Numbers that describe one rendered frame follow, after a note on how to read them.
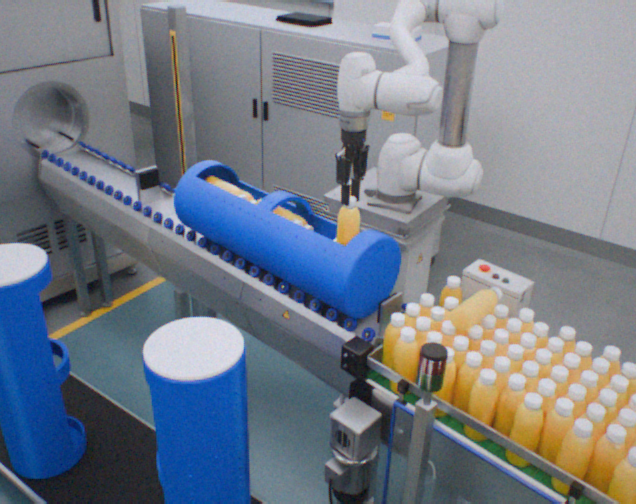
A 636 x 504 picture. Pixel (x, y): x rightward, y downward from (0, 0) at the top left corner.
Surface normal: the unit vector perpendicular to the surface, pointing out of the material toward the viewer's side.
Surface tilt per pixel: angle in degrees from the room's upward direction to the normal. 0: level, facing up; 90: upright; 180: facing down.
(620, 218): 90
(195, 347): 0
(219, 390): 90
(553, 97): 90
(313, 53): 90
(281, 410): 0
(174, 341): 0
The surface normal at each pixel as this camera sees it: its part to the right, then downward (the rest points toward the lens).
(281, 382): 0.03, -0.87
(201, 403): 0.27, 0.48
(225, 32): -0.59, 0.38
